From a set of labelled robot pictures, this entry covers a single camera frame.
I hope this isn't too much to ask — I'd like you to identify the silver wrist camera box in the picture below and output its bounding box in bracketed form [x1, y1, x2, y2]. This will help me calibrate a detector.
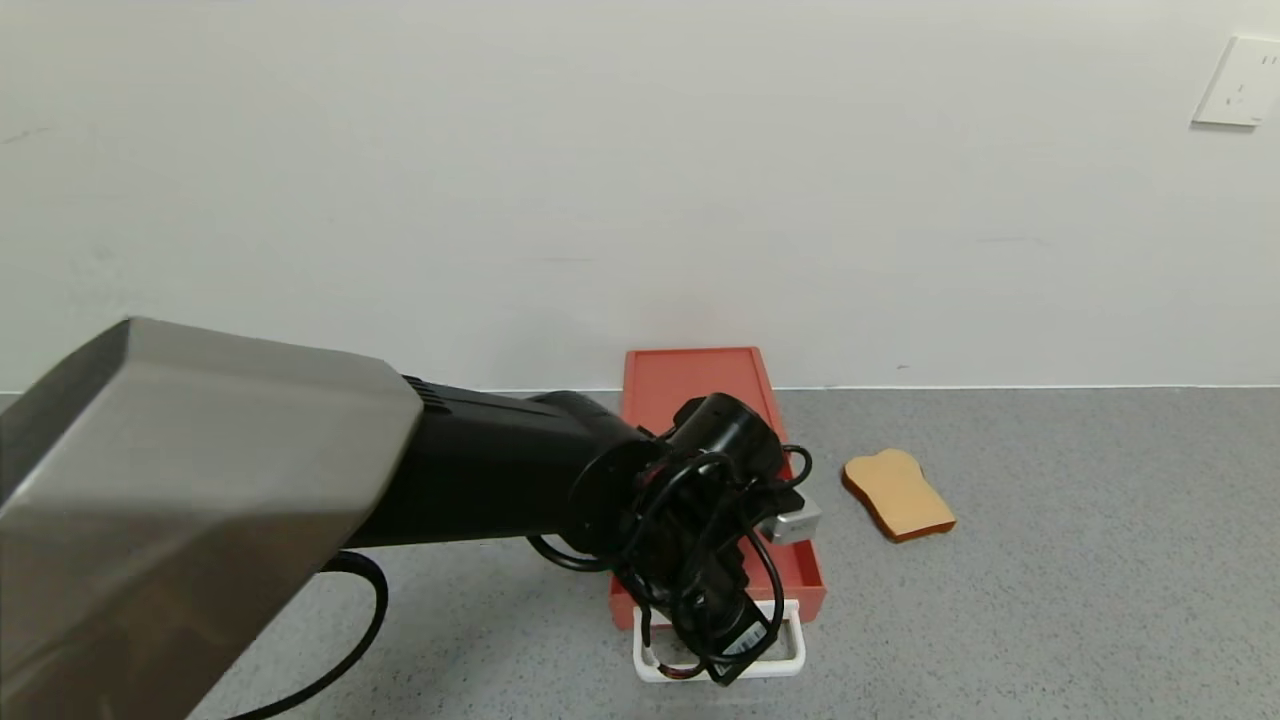
[758, 495, 824, 546]

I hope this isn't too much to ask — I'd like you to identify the toy toast slice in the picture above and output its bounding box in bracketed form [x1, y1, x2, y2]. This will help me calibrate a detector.
[842, 449, 957, 544]

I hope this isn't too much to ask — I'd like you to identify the white wall socket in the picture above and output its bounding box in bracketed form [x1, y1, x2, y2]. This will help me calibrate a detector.
[1192, 35, 1280, 129]

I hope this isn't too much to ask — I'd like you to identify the black wrist cable bundle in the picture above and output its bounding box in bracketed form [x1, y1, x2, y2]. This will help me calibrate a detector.
[527, 445, 814, 687]

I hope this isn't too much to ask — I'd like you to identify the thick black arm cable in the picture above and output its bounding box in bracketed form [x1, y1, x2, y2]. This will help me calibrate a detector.
[228, 550, 390, 720]

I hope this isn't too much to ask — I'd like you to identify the red drawer with white handle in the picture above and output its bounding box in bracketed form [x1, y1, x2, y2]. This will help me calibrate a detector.
[610, 455, 828, 684]

